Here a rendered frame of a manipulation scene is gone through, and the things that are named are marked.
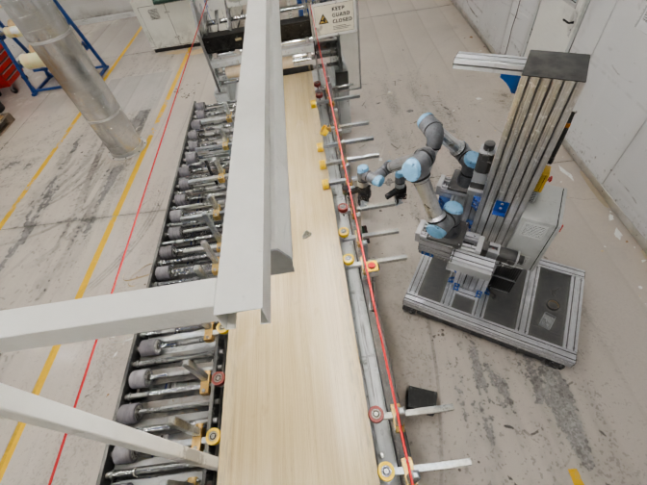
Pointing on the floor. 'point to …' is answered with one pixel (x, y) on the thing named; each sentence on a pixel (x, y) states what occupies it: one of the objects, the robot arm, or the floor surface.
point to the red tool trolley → (7, 71)
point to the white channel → (257, 82)
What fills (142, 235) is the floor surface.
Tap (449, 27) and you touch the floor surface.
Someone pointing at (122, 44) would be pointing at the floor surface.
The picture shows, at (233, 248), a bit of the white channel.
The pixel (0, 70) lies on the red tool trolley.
